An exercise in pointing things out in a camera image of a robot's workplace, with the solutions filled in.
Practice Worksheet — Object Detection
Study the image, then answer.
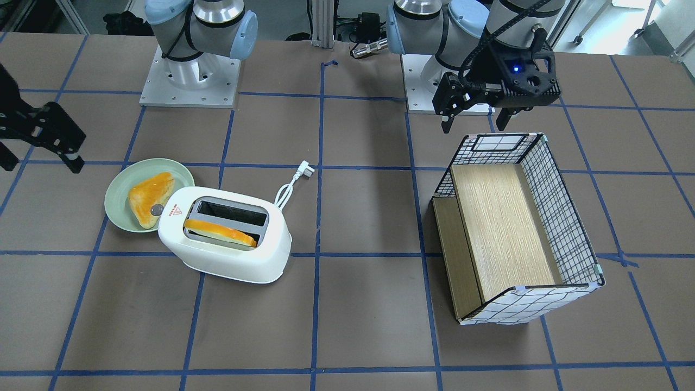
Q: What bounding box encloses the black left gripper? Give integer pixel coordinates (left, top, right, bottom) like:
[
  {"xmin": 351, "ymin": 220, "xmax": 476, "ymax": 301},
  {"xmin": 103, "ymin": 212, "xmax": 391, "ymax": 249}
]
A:
[{"xmin": 433, "ymin": 41, "xmax": 563, "ymax": 134}]

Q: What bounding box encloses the white two-slot toaster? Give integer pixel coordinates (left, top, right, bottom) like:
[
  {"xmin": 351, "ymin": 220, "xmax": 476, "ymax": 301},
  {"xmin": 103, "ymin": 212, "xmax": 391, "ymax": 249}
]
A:
[{"xmin": 158, "ymin": 186, "xmax": 292, "ymax": 284}]

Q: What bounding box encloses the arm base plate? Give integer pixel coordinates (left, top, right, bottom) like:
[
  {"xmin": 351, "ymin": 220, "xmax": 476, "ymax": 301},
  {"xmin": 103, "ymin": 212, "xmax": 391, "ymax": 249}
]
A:
[
  {"xmin": 139, "ymin": 47, "xmax": 242, "ymax": 109},
  {"xmin": 401, "ymin": 54, "xmax": 495, "ymax": 116}
]

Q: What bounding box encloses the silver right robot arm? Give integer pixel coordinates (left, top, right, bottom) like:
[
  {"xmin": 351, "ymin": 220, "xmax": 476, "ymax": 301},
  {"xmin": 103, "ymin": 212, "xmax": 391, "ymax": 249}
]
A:
[{"xmin": 1, "ymin": 1, "xmax": 258, "ymax": 173}]

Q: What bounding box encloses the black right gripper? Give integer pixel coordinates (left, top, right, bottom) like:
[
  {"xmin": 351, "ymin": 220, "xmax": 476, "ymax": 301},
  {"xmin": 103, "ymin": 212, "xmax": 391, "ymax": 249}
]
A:
[{"xmin": 0, "ymin": 65, "xmax": 85, "ymax": 174}]

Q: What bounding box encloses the toast slice in toaster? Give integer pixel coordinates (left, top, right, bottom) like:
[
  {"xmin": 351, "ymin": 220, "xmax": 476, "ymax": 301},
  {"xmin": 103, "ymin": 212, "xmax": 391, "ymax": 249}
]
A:
[{"xmin": 183, "ymin": 219, "xmax": 258, "ymax": 248}]

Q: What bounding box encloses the wire grid fabric basket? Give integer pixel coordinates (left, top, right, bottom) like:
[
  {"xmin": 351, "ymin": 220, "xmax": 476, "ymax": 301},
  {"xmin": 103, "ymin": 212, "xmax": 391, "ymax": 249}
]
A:
[{"xmin": 432, "ymin": 133, "xmax": 605, "ymax": 326}]

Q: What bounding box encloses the toast slice on plate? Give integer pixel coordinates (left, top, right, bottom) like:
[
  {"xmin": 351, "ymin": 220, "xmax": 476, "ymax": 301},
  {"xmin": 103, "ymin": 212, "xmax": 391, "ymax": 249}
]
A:
[{"xmin": 127, "ymin": 172, "xmax": 175, "ymax": 229}]

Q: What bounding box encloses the light wooden board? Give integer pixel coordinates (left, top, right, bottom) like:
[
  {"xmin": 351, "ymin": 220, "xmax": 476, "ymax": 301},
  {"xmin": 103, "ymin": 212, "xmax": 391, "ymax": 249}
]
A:
[{"xmin": 432, "ymin": 164, "xmax": 563, "ymax": 326}]

